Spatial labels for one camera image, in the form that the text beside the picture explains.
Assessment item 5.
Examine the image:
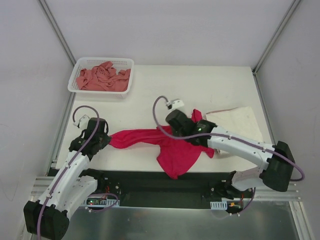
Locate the salmon pink t shirt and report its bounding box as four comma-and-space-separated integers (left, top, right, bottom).
75, 61, 131, 92

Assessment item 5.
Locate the magenta t shirt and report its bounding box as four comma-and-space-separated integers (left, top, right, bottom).
108, 108, 216, 180

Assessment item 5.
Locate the folded white t shirt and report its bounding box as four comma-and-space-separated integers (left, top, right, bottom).
205, 106, 264, 142

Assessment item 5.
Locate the left white cable duct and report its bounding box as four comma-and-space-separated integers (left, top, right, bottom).
81, 197, 120, 208

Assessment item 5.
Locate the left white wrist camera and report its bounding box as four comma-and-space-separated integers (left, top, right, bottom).
73, 114, 90, 130

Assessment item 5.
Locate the white cable duct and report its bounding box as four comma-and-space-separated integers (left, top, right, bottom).
81, 197, 120, 208
210, 200, 228, 211

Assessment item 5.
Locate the white plastic basket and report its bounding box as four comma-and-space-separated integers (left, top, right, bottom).
67, 57, 135, 99

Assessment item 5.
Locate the right white cable duct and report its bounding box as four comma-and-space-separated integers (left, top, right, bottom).
210, 200, 228, 211

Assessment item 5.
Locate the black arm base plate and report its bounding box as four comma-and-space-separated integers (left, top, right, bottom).
85, 168, 253, 209

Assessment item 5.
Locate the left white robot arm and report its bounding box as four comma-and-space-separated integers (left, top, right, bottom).
23, 117, 111, 240

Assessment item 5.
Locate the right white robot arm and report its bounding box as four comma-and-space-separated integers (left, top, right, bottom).
165, 109, 295, 200

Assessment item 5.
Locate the left corner aluminium post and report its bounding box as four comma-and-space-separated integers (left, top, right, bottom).
37, 0, 76, 66

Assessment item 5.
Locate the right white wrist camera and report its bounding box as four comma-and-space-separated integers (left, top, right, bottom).
165, 98, 185, 111

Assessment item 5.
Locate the aluminium front rail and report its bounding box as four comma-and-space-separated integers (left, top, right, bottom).
30, 176, 302, 202

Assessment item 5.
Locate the right corner aluminium post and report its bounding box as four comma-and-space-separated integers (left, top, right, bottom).
251, 0, 303, 73

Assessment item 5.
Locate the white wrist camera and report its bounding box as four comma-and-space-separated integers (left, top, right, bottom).
73, 114, 90, 130
165, 98, 185, 111

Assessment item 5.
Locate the corner aluminium post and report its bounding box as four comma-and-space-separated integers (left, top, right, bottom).
251, 0, 303, 73
37, 0, 76, 66

